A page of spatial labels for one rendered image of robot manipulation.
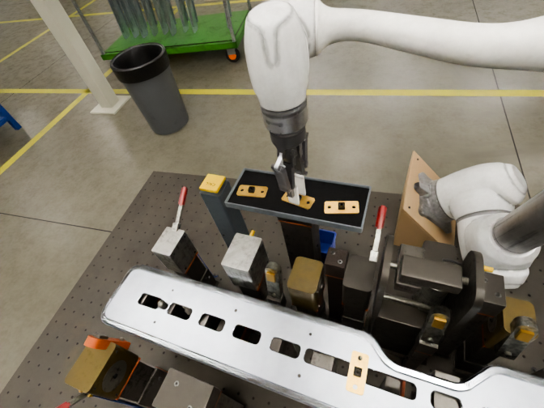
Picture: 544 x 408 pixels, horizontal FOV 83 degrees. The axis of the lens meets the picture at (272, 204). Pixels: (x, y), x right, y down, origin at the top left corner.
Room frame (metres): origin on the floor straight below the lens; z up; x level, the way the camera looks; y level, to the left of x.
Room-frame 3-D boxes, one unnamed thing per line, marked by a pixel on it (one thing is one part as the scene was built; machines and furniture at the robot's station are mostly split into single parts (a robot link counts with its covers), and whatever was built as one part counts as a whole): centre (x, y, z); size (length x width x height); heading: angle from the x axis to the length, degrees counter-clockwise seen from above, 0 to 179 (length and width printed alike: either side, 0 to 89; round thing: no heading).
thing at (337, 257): (0.37, -0.12, 0.90); 0.05 x 0.05 x 0.40; 59
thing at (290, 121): (0.52, -0.07, 1.43); 0.09 x 0.09 x 0.06
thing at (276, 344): (0.24, 0.09, 0.84); 0.12 x 0.05 x 0.29; 149
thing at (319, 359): (0.17, -0.02, 0.84); 0.12 x 0.05 x 0.29; 149
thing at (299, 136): (0.52, -0.07, 1.36); 0.08 x 0.07 x 0.09; 138
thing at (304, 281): (0.36, -0.04, 0.89); 0.12 x 0.08 x 0.38; 149
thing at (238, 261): (0.46, 0.10, 0.90); 0.13 x 0.08 x 0.41; 149
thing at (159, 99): (2.96, 0.83, 0.36); 0.50 x 0.50 x 0.73
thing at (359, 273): (0.33, -0.17, 0.89); 0.12 x 0.07 x 0.38; 149
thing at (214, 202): (0.67, 0.16, 0.92); 0.08 x 0.08 x 0.44; 59
